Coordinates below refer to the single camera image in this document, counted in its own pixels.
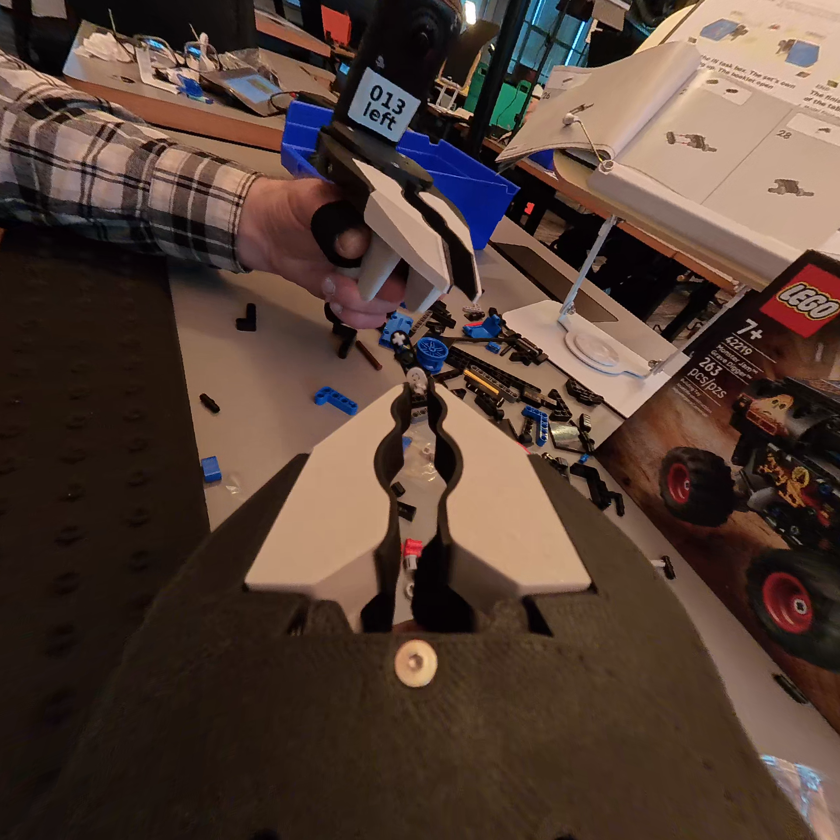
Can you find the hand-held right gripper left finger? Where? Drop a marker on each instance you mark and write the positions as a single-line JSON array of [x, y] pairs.
[[315, 525]]

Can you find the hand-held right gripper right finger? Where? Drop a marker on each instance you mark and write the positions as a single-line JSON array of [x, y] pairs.
[[518, 525]]

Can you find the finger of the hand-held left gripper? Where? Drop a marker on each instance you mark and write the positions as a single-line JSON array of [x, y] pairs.
[[400, 216], [446, 213]]

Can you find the black grey toy axle assembly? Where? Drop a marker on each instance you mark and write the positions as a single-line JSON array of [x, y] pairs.
[[416, 379]]

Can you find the person's left forearm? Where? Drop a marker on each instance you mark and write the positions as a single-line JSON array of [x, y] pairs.
[[98, 164]]

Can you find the black oval toy link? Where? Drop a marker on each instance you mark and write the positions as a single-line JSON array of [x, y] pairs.
[[791, 689]]

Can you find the person's left hand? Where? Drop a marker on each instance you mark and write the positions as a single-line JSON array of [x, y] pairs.
[[282, 243]]

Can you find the blue storage bin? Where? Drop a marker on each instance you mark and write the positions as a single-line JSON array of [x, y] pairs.
[[472, 190]]

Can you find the small crumpled clear wrap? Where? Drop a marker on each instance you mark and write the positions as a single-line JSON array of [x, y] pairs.
[[233, 484]]

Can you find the red toy pin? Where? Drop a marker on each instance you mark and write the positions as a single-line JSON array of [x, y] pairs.
[[411, 550]]

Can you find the large blue angled toy beam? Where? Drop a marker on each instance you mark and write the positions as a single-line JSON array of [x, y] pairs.
[[539, 420]]

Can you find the blue toy block with holes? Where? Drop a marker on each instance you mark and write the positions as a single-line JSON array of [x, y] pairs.
[[396, 325]]

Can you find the clear zip bag with parts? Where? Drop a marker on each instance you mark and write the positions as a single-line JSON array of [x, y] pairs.
[[420, 463]]

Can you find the small blue toy brick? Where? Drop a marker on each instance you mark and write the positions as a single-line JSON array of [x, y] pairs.
[[211, 470]]

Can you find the orange panel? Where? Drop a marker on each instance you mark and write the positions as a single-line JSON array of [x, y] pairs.
[[336, 26]]

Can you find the small blue angled toy beam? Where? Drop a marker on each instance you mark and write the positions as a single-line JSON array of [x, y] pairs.
[[334, 400]]

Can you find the blue toy wheel hub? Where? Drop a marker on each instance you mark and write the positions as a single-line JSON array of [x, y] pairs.
[[433, 352]]

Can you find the brown toy axle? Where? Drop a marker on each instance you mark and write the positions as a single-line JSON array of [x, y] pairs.
[[368, 354]]

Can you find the pile of black toy beams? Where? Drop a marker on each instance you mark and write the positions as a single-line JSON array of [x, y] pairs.
[[577, 394]]

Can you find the yellow toy beam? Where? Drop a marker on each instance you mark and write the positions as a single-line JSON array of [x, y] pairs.
[[481, 379]]

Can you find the grey toy axle black end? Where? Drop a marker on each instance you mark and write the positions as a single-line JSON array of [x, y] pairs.
[[668, 568]]

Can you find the black pole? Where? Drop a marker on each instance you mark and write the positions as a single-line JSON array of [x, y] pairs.
[[499, 65]]

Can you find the small black toy pin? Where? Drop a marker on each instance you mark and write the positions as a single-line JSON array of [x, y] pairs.
[[210, 401]]

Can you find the cluttered background table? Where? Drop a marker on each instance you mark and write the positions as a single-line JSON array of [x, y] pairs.
[[164, 111]]

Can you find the black angled toy connector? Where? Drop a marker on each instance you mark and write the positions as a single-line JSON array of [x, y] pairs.
[[248, 320]]

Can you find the instruction booklet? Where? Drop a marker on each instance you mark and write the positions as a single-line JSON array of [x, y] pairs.
[[656, 131]]

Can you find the toy set box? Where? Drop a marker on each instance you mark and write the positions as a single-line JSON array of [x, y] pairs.
[[722, 426]]

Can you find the black dimpled mat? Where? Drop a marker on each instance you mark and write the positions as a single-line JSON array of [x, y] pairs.
[[79, 459]]

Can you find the background wooden table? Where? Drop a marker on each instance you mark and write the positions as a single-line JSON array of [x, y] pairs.
[[689, 259]]

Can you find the empty clear plastic bag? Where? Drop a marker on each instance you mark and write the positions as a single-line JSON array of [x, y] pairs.
[[794, 787]]

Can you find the blue toy bracket red stripe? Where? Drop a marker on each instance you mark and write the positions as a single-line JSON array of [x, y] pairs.
[[489, 325]]

